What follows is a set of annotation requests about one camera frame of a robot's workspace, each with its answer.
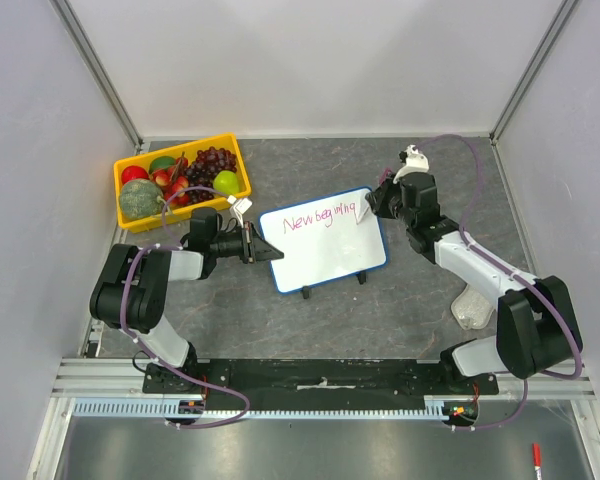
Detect green netted melon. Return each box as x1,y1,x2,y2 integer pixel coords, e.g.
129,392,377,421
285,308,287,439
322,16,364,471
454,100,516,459
118,179,164,220

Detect green apple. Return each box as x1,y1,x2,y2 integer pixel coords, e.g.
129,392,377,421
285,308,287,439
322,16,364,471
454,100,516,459
213,170,241,196

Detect aluminium frame rail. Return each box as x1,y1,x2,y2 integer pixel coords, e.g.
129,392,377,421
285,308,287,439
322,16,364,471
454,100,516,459
49,357,154,399

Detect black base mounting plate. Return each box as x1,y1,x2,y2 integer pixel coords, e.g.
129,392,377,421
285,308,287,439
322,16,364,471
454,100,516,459
142,357,501,411

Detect red marker pen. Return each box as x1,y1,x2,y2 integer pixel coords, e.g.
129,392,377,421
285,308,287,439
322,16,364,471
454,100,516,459
532,443,543,480

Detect blue framed whiteboard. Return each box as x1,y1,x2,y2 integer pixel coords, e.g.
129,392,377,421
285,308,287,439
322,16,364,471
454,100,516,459
259,186,389,294

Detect magenta capped whiteboard marker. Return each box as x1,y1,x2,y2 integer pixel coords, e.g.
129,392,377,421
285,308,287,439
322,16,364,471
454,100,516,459
356,168,393,224

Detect white bead eraser pad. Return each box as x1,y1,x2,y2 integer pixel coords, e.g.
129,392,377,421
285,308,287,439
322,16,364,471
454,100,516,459
450,285,494,330

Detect green lime fruit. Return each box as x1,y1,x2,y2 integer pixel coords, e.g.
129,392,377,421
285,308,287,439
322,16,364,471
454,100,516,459
149,155,176,174

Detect dark purple grape bunch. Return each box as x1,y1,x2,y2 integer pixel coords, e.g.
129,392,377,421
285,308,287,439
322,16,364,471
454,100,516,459
184,147,237,203

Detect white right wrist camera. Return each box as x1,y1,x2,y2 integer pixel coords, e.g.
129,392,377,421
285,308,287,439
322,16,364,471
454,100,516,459
393,145,429,184

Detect red yellow small fruits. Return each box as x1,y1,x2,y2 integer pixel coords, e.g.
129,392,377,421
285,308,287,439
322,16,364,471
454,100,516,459
151,166,190,208

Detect red apple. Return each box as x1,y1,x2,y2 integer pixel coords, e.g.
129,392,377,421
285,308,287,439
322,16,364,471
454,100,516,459
121,165,150,185

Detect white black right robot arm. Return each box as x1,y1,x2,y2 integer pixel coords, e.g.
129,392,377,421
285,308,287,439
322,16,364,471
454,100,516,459
365,173,583,394

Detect yellow plastic fruit bin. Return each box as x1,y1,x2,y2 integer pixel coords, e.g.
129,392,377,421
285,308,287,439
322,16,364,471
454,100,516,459
113,133,252,233

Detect grey slotted cable duct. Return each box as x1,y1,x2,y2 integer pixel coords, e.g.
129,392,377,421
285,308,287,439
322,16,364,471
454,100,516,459
72,397,454,419

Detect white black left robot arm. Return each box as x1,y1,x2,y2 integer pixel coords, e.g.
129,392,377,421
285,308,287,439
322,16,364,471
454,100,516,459
89,208,284,393

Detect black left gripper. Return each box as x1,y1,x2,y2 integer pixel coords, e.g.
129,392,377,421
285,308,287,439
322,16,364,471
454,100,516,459
210,222,283,264

